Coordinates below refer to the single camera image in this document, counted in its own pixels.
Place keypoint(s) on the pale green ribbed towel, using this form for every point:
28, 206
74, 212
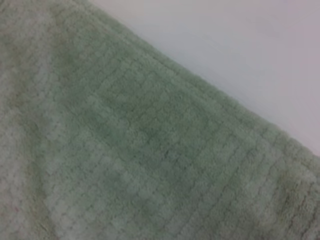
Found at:
125, 140

